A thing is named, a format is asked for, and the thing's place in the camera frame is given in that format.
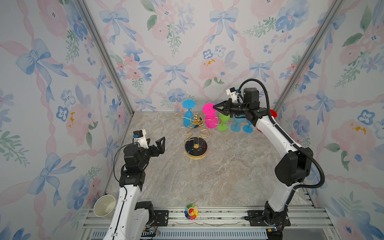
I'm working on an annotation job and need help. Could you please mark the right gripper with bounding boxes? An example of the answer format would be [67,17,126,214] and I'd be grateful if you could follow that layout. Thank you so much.
[212,100,249,119]

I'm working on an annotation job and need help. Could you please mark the green wine glass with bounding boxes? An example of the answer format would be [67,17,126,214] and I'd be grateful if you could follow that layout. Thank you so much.
[217,113,230,132]

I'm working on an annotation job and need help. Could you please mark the teal wine glass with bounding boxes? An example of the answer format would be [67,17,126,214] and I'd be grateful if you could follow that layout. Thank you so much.
[231,116,245,132]

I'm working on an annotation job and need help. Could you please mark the pink wine glass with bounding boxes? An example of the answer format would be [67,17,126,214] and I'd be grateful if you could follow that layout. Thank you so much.
[203,103,219,129]

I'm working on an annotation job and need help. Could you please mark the blue wine glass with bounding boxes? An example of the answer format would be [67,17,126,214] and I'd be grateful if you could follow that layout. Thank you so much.
[243,120,254,134]
[183,100,196,128]

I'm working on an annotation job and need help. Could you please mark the red wine glass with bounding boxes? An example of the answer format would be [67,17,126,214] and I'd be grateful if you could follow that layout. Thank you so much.
[270,110,278,119]

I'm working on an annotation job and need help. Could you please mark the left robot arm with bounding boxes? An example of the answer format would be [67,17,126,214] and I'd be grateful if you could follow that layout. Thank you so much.
[104,137,166,240]

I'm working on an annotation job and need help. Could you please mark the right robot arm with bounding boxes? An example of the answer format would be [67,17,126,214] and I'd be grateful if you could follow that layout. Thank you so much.
[214,88,313,230]

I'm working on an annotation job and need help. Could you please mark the rainbow flower toy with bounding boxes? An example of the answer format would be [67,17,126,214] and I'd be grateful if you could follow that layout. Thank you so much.
[184,204,199,221]

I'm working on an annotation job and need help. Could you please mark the white paper cup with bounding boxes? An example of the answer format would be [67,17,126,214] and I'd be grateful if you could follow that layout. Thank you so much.
[94,195,116,220]

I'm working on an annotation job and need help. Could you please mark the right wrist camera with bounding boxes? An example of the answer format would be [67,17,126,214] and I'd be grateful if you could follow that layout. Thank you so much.
[226,88,242,103]

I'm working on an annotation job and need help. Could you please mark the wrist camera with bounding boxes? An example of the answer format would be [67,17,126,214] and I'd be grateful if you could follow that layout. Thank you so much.
[133,130,149,149]
[226,88,242,103]

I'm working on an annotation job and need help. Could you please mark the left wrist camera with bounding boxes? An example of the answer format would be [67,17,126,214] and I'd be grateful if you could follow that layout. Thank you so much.
[133,130,149,149]

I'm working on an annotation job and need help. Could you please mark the gold wire glass rack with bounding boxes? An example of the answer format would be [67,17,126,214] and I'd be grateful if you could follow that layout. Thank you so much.
[172,113,211,159]

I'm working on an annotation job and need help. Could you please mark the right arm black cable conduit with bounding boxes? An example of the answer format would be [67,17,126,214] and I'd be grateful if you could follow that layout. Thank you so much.
[238,78,326,189]

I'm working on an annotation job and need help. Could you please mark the aluminium mounting rail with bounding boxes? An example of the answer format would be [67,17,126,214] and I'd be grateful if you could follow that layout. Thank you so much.
[80,205,340,240]

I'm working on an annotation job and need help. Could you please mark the right frame post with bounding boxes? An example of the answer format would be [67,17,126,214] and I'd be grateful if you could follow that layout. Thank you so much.
[273,0,345,112]

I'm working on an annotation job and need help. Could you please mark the frame post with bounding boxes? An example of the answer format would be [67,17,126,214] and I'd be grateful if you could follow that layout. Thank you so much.
[74,0,134,117]
[273,0,345,112]

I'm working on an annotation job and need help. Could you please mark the left frame post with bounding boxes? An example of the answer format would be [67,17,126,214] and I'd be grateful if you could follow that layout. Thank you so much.
[74,0,134,117]

